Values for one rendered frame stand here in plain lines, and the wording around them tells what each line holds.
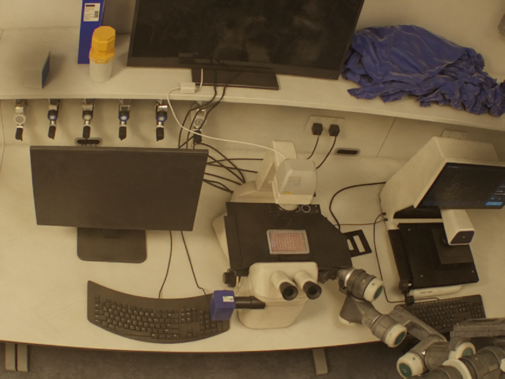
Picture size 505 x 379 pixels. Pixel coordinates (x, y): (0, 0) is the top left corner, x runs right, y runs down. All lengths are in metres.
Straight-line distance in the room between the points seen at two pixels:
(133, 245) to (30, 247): 0.40
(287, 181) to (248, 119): 0.67
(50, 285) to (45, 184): 0.40
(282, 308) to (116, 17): 1.12
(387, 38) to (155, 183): 0.95
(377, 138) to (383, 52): 0.56
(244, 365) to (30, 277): 1.18
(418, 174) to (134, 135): 1.08
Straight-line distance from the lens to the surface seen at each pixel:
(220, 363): 2.79
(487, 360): 1.51
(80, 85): 1.92
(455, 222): 2.20
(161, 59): 1.93
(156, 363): 2.75
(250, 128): 2.40
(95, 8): 1.85
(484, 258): 2.63
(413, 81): 2.09
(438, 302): 2.34
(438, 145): 2.09
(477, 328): 1.66
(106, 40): 1.81
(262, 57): 1.97
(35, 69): 1.87
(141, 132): 2.36
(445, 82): 2.18
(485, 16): 2.48
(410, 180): 2.26
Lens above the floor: 2.55
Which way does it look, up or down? 50 degrees down
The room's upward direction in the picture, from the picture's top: 18 degrees clockwise
